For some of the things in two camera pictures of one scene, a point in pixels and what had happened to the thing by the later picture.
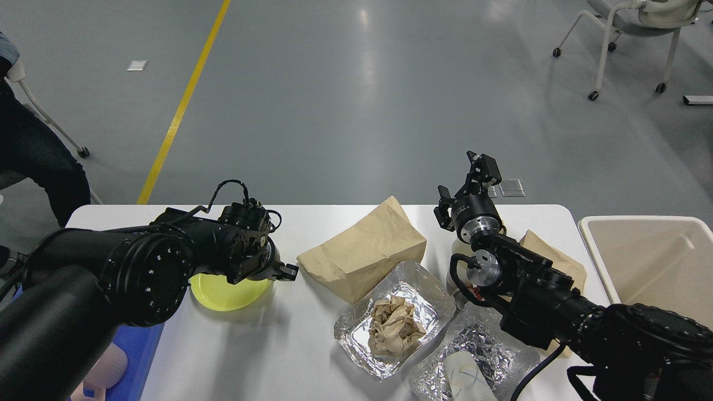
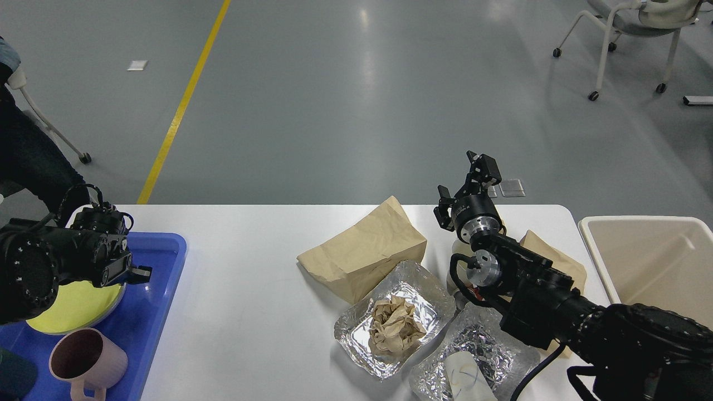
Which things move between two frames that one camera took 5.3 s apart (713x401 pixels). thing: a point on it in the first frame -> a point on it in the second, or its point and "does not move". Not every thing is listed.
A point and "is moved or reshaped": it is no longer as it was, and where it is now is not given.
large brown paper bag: x=350 y=262 does not move
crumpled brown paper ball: x=394 y=328 does not move
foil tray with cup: x=505 y=360 does not move
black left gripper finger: x=288 y=272 -> x=140 y=274
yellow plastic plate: x=214 y=292 is moved or reshaped
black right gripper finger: x=442 y=212 does not move
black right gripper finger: x=484 y=172 does not move
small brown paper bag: x=577 y=273 does not move
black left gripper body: x=270 y=265 -> x=115 y=274
